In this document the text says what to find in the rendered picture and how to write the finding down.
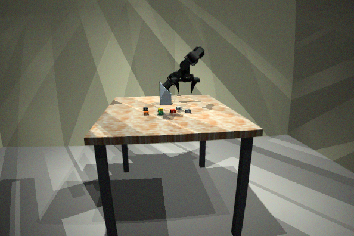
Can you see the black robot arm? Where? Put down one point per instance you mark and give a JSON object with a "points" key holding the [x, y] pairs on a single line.
{"points": [[191, 58]]}

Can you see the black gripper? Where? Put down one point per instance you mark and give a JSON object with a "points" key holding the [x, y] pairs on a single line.
{"points": [[193, 81]]}

